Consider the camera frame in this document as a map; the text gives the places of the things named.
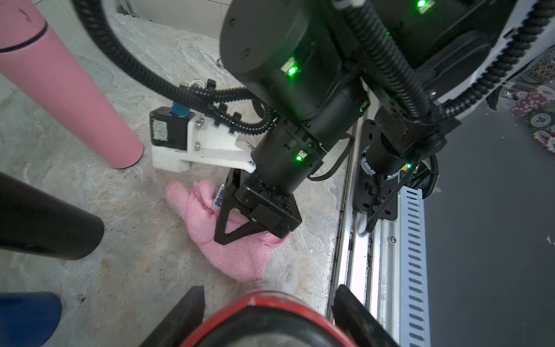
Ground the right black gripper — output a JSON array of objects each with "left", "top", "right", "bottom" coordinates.
[{"left": 214, "top": 120, "right": 325, "bottom": 245}]

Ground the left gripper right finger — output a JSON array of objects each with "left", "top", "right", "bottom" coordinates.
[{"left": 332, "top": 285, "right": 399, "bottom": 347}]

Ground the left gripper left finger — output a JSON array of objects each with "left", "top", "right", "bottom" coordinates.
[{"left": 140, "top": 286, "right": 205, "bottom": 347}]

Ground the pink cloth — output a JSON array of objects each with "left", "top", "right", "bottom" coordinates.
[{"left": 165, "top": 179, "right": 289, "bottom": 283}]

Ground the red thermos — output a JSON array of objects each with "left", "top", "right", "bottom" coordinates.
[{"left": 178, "top": 291, "right": 356, "bottom": 346}]

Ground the black thermos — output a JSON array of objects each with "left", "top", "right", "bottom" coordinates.
[{"left": 1, "top": 173, "right": 104, "bottom": 260}]

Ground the pink thermos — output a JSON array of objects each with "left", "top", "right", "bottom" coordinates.
[{"left": 1, "top": 1, "right": 144, "bottom": 169}]

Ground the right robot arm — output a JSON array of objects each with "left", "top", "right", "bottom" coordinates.
[{"left": 73, "top": 1, "right": 554, "bottom": 245}]

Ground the blue thermos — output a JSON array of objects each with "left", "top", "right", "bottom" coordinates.
[{"left": 1, "top": 292, "right": 62, "bottom": 346}]

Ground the aluminium front rail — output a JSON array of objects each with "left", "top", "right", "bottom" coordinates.
[{"left": 331, "top": 104, "right": 432, "bottom": 346}]

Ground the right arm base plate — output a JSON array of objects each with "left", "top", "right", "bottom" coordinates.
[{"left": 353, "top": 119, "right": 439, "bottom": 233}]

